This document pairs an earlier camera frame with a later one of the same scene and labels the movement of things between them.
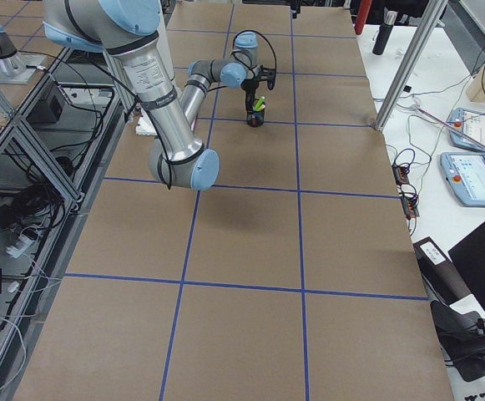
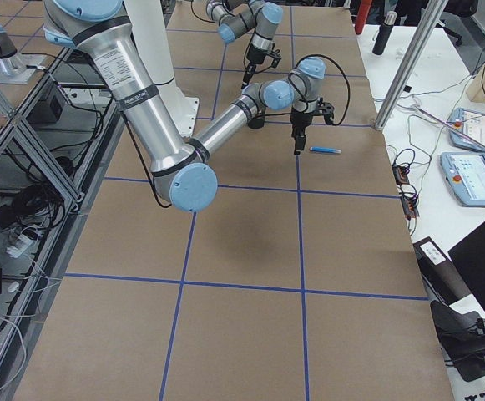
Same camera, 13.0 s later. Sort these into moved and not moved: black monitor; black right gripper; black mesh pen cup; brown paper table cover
Moved: black right gripper
Not moved: black mesh pen cup; black monitor; brown paper table cover
